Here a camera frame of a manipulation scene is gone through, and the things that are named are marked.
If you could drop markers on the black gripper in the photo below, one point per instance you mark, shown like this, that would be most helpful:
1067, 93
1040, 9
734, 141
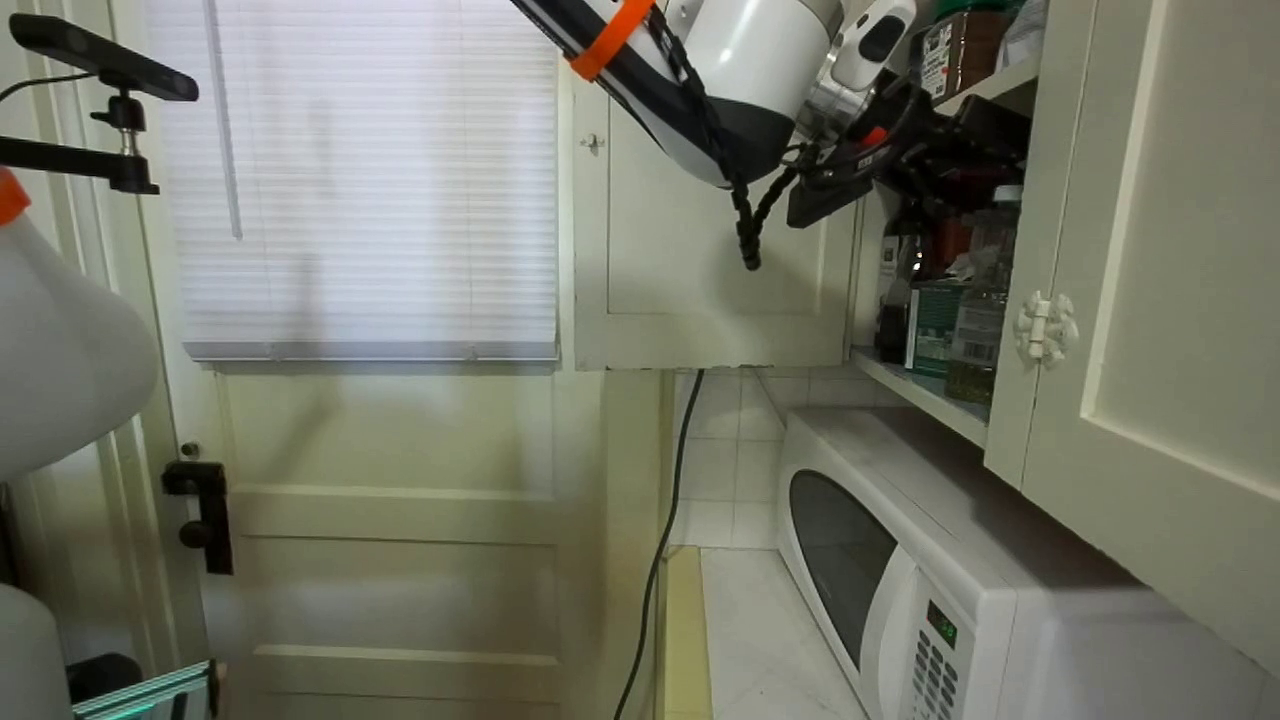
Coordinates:
920, 141

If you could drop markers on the white black Franka robot arm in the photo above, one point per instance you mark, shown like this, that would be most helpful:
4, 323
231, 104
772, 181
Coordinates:
752, 44

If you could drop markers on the dark glass bottle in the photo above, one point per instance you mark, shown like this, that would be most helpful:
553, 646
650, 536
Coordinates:
895, 287

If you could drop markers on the cream open shelf cabinet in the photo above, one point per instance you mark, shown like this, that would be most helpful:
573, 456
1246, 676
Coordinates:
920, 396

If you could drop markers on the green labelled can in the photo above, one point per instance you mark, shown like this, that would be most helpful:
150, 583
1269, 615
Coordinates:
937, 326

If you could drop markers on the glass cabinet door knob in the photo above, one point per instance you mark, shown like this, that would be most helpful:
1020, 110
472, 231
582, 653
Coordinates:
1044, 329

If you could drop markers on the cream closed cabinet door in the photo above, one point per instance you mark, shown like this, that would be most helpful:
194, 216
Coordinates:
1174, 264

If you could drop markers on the cream open cabinet door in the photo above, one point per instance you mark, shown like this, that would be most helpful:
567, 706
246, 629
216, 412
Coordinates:
667, 264

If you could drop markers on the white microwave oven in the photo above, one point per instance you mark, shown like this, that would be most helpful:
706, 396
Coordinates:
974, 585

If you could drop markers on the white window blind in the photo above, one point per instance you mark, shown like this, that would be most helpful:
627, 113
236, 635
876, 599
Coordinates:
384, 172

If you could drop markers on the cream panelled door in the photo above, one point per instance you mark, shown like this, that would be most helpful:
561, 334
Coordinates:
403, 535

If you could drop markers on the black door latch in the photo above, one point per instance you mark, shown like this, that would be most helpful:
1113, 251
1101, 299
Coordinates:
201, 512

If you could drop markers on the white jug orange cap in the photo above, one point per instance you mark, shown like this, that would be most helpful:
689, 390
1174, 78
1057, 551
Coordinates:
61, 334

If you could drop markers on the teal flat item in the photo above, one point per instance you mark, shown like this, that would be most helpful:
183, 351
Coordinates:
147, 695

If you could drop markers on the white plastic container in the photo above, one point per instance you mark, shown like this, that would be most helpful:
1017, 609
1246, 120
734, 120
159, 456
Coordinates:
31, 663

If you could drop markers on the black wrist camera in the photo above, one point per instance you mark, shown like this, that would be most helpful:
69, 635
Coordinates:
824, 199

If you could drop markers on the black camera on clamp arm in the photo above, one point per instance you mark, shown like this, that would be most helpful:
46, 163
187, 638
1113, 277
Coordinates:
103, 61

